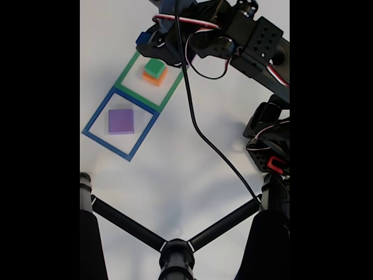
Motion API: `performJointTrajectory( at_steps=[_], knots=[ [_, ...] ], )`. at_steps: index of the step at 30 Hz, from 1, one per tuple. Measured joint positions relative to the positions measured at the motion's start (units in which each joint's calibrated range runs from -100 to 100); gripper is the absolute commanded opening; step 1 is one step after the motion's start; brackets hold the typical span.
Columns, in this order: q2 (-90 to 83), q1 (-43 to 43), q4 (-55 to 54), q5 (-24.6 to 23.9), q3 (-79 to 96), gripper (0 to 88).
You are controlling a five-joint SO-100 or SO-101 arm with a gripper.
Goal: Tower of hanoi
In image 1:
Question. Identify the small blue block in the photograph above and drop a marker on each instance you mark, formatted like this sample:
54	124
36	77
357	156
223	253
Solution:
143	36

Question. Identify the green block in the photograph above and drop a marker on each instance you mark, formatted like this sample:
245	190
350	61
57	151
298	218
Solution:
154	66

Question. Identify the orange block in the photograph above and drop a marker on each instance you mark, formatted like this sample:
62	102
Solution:
158	80

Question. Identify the large purple block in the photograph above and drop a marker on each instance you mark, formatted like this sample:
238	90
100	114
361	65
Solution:
121	121

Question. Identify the red clamp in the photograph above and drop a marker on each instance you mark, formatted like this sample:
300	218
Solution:
274	164

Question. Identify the black tripod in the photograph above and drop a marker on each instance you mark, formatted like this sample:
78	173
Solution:
176	256

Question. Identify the camera board with blue mount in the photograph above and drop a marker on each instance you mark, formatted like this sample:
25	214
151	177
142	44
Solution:
169	11

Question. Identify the green square frame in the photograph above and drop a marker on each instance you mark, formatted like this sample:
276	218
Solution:
125	76

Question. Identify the blue square frame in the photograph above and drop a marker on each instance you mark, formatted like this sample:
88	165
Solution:
99	111

